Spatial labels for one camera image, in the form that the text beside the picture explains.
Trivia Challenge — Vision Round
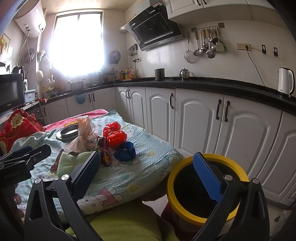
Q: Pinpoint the white printed plastic bag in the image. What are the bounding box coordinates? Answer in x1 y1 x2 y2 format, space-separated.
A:
64 115 99 154

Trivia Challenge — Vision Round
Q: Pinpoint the blue plastic bag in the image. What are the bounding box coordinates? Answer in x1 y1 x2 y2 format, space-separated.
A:
114 142 136 162

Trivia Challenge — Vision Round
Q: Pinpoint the red plastic bag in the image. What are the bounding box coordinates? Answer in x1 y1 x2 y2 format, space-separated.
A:
103 121 127 149

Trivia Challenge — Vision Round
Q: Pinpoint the purple snack wrapper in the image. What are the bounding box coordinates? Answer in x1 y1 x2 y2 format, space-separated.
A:
97 137 115 167

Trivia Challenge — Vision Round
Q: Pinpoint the yellow rimmed black trash bin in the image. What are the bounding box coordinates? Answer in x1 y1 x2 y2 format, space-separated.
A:
166 153 250 227

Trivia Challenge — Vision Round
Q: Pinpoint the person's left hand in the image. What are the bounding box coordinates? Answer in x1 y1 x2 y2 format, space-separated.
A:
14 193 25 218

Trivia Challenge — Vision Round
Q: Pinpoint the red floral pillow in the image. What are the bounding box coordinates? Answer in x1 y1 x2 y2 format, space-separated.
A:
0 108 44 155

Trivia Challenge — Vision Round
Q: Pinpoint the round metal plate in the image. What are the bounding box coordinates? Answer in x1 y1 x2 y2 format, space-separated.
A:
56 123 79 141

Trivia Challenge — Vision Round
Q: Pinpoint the light blue storage box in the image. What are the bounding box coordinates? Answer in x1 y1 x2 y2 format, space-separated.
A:
23 89 36 103

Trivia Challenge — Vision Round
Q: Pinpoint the black microwave oven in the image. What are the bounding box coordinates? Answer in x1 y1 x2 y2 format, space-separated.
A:
0 74 25 113

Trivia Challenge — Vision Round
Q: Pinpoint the blue hanging basin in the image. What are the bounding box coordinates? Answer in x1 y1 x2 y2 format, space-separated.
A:
74 94 85 104

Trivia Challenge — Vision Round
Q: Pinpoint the green cloth on lap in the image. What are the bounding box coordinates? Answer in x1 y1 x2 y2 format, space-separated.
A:
86 199 178 240

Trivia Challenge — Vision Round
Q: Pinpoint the steel cooking pot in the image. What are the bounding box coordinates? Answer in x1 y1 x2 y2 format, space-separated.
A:
68 80 84 92

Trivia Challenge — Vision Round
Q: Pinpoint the small steel teapot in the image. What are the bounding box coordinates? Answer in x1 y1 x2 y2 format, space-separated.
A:
179 68 190 80

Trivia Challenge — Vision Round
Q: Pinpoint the black cylindrical container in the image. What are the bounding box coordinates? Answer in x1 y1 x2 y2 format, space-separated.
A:
154 68 165 81

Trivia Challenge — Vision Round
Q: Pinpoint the white electric kettle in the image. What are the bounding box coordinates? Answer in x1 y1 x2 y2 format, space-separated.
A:
277 67 295 96

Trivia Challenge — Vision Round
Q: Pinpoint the white water heater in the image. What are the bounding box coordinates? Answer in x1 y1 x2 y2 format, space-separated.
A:
15 0 46 38

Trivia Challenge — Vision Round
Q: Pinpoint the hanging steel ladle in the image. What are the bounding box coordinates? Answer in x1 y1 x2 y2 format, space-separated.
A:
194 29 202 57

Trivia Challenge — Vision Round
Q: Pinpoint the hanging green spatula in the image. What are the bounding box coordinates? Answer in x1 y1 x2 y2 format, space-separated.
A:
216 28 225 52

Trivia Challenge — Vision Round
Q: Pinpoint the black range hood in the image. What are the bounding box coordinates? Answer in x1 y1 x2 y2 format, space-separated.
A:
124 1 184 51

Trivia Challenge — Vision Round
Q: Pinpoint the wall ventilation fan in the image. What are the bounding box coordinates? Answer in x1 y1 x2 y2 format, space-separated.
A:
107 50 121 64

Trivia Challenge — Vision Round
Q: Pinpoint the hanging wire strainer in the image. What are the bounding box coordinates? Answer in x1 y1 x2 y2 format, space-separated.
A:
184 33 196 64

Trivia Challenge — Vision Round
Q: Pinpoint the wall power socket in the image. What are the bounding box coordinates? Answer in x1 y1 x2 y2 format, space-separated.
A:
236 43 251 51

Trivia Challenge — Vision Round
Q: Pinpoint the black kettle power cable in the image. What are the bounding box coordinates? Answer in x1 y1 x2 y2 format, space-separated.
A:
246 46 266 88

